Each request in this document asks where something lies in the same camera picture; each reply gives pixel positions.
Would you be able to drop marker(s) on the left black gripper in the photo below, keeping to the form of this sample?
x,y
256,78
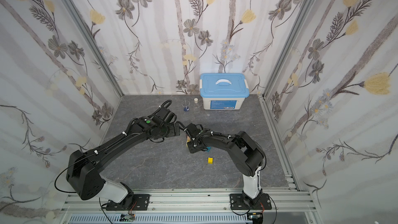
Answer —
x,y
173,132

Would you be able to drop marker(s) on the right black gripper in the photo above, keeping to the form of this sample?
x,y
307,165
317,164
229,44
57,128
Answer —
x,y
191,144

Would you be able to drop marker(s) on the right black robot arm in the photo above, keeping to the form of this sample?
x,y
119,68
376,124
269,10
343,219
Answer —
x,y
246,154

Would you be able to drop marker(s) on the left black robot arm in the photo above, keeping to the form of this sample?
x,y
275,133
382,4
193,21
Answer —
x,y
83,172

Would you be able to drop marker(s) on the blue lid storage box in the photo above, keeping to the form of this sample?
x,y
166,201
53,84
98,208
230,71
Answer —
x,y
223,91

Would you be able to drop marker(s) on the small circuit board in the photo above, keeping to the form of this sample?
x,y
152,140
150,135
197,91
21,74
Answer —
x,y
127,218

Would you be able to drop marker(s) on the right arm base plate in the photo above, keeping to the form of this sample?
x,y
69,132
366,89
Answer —
x,y
243,202

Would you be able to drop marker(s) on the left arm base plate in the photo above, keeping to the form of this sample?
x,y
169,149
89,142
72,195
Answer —
x,y
140,202

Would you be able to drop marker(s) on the white slotted cable duct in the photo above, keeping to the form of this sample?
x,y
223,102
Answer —
x,y
161,218

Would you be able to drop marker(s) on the aluminium frame rail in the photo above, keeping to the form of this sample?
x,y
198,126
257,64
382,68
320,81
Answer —
x,y
199,201

